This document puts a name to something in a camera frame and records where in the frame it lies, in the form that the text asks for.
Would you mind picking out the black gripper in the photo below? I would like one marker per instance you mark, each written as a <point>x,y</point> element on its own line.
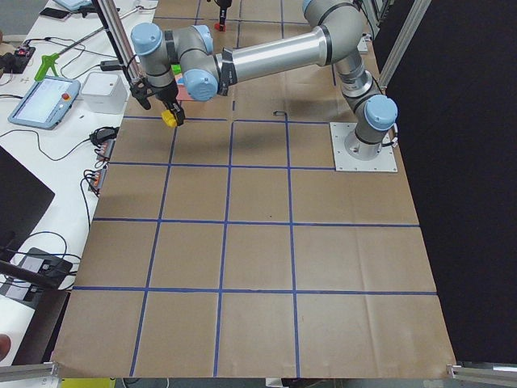
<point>221,13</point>
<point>165,94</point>

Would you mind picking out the yellow toy block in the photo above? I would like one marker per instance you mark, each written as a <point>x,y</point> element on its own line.
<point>169,119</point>

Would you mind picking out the red toy block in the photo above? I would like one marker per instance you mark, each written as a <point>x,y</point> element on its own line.
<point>220,27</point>

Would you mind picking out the green toy block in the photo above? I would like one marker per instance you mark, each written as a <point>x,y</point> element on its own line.
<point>176,69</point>

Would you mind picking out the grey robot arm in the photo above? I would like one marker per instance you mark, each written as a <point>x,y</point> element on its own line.
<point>337,27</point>

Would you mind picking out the pink plastic box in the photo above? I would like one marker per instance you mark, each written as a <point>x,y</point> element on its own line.
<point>183,94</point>

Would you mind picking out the white power box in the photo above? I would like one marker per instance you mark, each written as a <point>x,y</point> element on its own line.
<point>104,93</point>

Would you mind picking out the black power brick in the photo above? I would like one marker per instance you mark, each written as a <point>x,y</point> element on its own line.
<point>110,65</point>

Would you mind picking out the teach pendant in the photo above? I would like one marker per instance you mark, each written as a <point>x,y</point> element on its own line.
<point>46,103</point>

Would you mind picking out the black laptop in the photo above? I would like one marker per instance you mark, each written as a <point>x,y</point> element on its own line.
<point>24,201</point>

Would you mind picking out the aluminium frame post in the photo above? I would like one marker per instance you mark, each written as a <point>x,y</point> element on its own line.
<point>112,24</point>

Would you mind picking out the green handled tool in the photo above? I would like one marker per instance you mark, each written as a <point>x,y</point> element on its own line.
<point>48,62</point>

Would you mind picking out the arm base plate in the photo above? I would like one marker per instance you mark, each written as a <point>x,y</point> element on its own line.
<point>362,46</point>
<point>352,155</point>

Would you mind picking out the left side frame post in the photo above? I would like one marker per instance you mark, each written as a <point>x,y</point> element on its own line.
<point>408,29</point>

